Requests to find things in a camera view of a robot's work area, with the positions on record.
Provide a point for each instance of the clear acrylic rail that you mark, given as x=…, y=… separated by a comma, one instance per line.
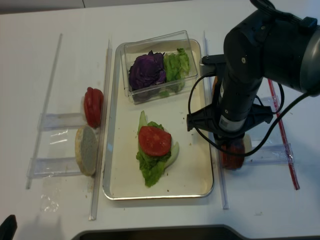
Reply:
x=43, y=112
x=100, y=149

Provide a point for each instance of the tomato slice on lettuce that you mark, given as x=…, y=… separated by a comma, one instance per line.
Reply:
x=154, y=141

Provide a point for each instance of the green lettuce in container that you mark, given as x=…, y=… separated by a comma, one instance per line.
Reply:
x=176, y=65

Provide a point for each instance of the clear plastic container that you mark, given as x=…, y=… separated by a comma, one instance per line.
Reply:
x=168, y=43

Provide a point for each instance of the white patty pusher block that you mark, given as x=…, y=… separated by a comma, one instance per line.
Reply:
x=247, y=142

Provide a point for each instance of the clear bun pusher track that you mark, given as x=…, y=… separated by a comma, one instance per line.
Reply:
x=268, y=105

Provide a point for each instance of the green lettuce leaf on tray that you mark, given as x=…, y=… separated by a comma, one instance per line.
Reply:
x=151, y=167

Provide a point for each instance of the clear front acrylic rail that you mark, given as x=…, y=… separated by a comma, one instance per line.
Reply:
x=100, y=149

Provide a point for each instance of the red tomato slices stack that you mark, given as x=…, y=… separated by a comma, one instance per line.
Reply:
x=93, y=102

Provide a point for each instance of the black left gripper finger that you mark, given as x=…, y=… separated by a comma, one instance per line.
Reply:
x=8, y=228

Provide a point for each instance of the clear bread pusher track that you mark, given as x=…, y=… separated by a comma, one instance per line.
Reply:
x=53, y=167

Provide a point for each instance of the red plastic rail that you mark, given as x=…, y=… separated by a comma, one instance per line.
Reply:
x=283, y=132

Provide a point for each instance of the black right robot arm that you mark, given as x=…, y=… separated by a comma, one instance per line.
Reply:
x=267, y=44

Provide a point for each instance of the purple cabbage leaves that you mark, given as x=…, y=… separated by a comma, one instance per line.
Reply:
x=147, y=70

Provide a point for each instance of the clear patty pusher track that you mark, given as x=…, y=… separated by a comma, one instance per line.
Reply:
x=280, y=154

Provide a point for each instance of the clear rear acrylic rail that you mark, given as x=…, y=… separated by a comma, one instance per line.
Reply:
x=43, y=112

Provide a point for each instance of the clear tomato pusher track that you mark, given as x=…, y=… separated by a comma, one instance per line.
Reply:
x=48, y=122

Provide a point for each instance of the white bread slice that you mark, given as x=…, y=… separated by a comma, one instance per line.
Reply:
x=86, y=148

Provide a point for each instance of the dark meat patties stack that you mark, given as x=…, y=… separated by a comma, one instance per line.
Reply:
x=231, y=162

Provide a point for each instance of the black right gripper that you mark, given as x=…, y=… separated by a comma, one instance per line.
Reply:
x=224, y=121

